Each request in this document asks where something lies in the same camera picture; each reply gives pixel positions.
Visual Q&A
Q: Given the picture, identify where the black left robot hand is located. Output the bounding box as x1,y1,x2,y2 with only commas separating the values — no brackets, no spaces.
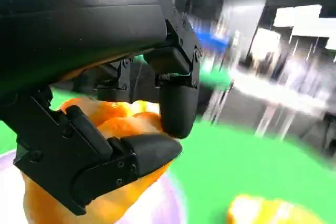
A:
0,0,203,216

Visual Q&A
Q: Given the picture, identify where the orange and white bread roll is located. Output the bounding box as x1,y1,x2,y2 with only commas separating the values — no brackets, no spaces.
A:
226,194,328,224
21,97,174,224

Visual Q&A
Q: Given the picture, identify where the blue box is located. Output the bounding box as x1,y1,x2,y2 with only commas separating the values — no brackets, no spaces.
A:
193,28,233,51

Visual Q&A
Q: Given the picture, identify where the lilac plate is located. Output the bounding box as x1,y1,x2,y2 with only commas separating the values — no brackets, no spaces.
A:
0,148,187,224

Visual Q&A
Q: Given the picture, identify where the green table cloth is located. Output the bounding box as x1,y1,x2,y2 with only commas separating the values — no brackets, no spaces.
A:
0,53,336,224

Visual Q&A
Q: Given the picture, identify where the white workshop desk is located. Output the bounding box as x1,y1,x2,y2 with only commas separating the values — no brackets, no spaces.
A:
202,69,334,142

